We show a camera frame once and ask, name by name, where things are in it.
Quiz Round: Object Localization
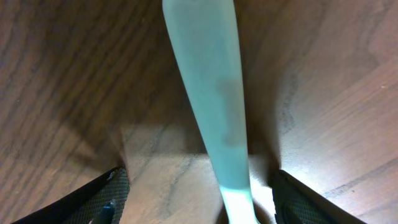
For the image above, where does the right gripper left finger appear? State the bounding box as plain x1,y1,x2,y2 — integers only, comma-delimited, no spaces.
16,167,130,224

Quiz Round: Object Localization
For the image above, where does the light green plastic utensil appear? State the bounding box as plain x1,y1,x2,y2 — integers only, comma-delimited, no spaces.
162,0,257,223

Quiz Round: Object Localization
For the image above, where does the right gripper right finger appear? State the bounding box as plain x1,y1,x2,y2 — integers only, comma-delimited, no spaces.
271,170,364,224

